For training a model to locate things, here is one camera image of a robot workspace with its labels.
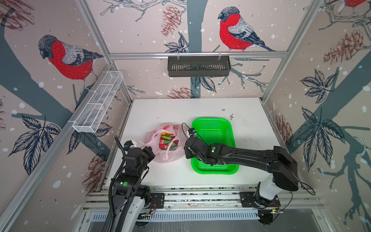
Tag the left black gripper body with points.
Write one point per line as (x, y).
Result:
(147, 155)

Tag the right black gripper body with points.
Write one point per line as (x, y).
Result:
(189, 153)

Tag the pink plastic bag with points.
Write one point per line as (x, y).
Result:
(165, 156)

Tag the green plastic basket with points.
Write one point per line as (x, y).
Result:
(214, 130)

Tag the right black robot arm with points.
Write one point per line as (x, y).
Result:
(281, 166)

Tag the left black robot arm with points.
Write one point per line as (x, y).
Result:
(127, 196)

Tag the red green fruit pile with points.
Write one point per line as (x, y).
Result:
(167, 141)

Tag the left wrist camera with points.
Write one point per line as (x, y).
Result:
(129, 145)

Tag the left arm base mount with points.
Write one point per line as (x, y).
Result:
(154, 201)

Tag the aluminium rail base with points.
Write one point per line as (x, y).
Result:
(191, 204)

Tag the white wire mesh shelf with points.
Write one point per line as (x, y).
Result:
(94, 111)

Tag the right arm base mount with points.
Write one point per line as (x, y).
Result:
(253, 200)

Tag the black hanging wall basket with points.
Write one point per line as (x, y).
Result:
(199, 66)

